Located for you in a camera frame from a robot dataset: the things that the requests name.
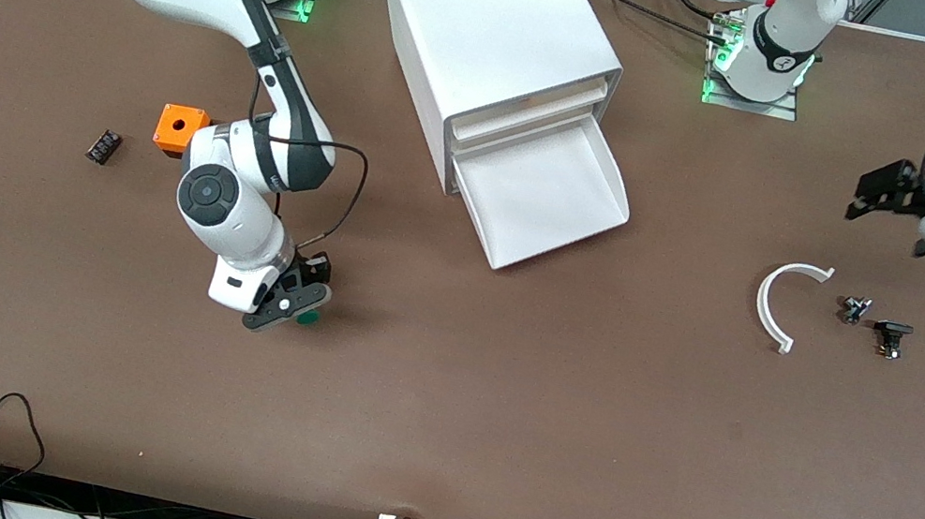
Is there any orange box with hole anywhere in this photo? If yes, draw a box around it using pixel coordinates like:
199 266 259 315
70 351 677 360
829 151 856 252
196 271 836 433
150 101 214 164

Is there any small grey metal part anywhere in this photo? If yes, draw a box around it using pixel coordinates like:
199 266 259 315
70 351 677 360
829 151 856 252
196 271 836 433
838 293 873 328

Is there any white drawer cabinet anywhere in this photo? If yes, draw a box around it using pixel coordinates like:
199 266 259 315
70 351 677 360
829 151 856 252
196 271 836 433
337 0 635 222

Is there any white middle cabinet drawer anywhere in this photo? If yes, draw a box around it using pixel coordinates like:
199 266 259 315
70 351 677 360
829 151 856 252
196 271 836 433
449 88 596 177

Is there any white curved plastic part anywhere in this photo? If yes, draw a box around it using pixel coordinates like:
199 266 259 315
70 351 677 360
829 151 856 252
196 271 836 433
748 256 836 362

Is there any small black contact block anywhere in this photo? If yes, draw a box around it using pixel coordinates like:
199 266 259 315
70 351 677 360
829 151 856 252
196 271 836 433
868 319 916 363

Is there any white highest cabinet drawer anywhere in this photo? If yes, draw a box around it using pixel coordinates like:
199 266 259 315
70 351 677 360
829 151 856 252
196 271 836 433
448 52 611 168

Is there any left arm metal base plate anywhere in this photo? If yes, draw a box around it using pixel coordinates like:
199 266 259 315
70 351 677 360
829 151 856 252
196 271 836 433
696 9 814 124

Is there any small black terminal block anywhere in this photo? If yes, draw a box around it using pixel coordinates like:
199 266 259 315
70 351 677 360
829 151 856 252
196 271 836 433
85 126 125 169

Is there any white lowest cabinet drawer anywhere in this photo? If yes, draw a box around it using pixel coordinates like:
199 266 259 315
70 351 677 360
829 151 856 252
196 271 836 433
434 94 646 291

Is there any black base power cable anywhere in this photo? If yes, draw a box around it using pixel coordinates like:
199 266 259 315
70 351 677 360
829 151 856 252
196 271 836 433
570 0 741 50

